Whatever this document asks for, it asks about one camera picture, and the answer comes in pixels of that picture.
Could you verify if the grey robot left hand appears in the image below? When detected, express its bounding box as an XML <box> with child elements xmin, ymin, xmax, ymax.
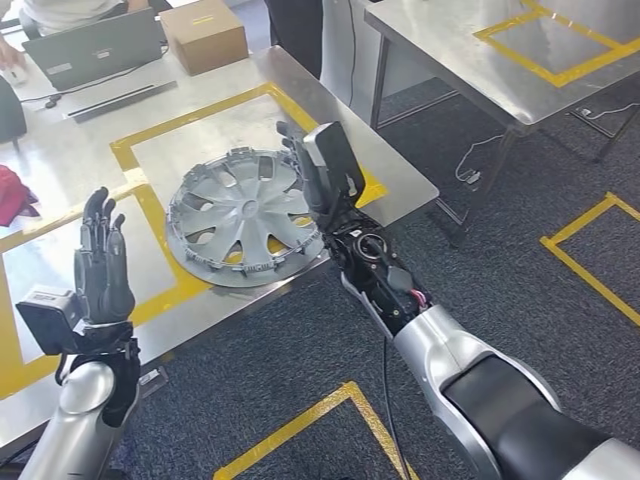
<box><xmin>73</xmin><ymin>186</ymin><xmax>136</xmax><ymax>326</ymax></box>

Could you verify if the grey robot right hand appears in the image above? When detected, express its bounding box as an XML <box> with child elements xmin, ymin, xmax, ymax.
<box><xmin>275</xmin><ymin>120</ymin><xmax>331</xmax><ymax>217</ymax></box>

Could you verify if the silver plastic hubcap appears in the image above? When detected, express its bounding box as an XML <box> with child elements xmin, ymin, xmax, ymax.
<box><xmin>165</xmin><ymin>146</ymin><xmax>326</xmax><ymax>289</ymax></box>

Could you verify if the steel top workbench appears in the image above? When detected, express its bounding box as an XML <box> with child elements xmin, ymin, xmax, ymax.
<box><xmin>0</xmin><ymin>0</ymin><xmax>471</xmax><ymax>458</ymax></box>

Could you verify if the silver floor socket box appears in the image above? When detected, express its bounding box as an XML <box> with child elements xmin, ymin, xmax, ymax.
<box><xmin>137</xmin><ymin>366</ymin><xmax>170</xmax><ymax>399</ymax></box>

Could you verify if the red object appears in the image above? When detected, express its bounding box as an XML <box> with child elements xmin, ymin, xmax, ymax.
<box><xmin>0</xmin><ymin>165</ymin><xmax>40</xmax><ymax>228</ymax></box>

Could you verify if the cardboard box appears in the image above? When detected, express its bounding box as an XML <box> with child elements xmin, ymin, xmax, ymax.
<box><xmin>159</xmin><ymin>0</ymin><xmax>250</xmax><ymax>76</ymax></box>

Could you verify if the black flat bar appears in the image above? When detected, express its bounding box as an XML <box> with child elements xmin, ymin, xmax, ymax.
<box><xmin>66</xmin><ymin>80</ymin><xmax>178</xmax><ymax>125</ymax></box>

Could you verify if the black bag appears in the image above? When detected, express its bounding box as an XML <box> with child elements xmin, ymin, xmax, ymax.
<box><xmin>0</xmin><ymin>76</ymin><xmax>27</xmax><ymax>146</ymax></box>

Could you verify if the grey laptop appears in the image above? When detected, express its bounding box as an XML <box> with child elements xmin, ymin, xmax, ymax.
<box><xmin>22</xmin><ymin>7</ymin><xmax>164</xmax><ymax>93</ymax></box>

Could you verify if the white computer mouse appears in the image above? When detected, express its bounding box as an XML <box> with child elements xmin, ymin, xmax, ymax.
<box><xmin>2</xmin><ymin>62</ymin><xmax>29</xmax><ymax>87</ymax></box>

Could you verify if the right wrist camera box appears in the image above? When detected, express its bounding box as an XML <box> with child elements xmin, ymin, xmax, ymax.
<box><xmin>302</xmin><ymin>121</ymin><xmax>366</xmax><ymax>213</ymax></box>

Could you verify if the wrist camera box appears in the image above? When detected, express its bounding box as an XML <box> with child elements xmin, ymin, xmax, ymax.
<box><xmin>16</xmin><ymin>284</ymin><xmax>84</xmax><ymax>357</ymax></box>
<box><xmin>302</xmin><ymin>121</ymin><xmax>366</xmax><ymax>213</ymax></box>

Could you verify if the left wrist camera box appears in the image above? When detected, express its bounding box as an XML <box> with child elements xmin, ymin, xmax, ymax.
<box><xmin>16</xmin><ymin>284</ymin><xmax>84</xmax><ymax>357</ymax></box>

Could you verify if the grey metal table frame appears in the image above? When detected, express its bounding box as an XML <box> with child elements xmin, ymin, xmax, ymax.
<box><xmin>365</xmin><ymin>0</ymin><xmax>640</xmax><ymax>195</ymax></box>

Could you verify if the white floor cable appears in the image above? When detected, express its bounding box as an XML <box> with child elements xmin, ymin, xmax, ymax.
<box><xmin>454</xmin><ymin>134</ymin><xmax>503</xmax><ymax>185</ymax></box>

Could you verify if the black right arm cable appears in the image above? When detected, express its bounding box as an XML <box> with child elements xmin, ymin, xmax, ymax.
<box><xmin>382</xmin><ymin>337</ymin><xmax>414</xmax><ymax>480</ymax></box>

